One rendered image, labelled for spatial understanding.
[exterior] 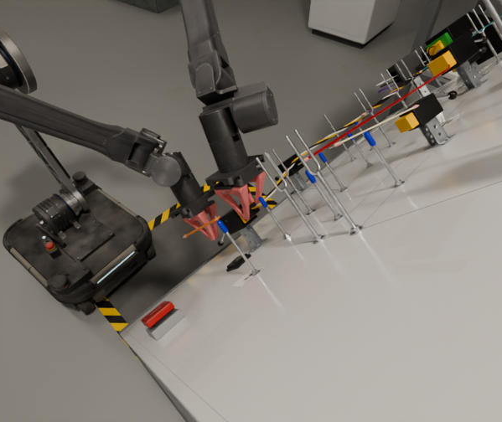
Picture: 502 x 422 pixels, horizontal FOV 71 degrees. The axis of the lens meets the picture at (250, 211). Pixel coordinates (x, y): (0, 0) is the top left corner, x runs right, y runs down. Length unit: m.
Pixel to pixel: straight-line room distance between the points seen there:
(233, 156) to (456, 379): 0.48
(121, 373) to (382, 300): 1.61
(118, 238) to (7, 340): 0.69
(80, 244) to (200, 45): 1.40
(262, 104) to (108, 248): 1.41
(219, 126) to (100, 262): 1.32
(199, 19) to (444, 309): 0.60
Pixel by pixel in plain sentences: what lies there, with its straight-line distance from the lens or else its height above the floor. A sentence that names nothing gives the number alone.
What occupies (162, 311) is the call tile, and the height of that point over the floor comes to 1.13.
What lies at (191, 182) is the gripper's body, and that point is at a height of 1.14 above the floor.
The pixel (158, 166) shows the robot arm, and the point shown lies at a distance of 0.67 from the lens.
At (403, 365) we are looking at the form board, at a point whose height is 1.46.
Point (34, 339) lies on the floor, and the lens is 2.04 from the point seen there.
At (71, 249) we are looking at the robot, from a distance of 1.90.
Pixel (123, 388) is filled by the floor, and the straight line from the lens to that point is 1.79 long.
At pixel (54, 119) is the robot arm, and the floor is 1.32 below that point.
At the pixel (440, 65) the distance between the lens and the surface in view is 0.89.
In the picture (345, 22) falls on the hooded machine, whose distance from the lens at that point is 4.04.
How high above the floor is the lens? 1.66
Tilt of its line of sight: 50 degrees down
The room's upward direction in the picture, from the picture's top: straight up
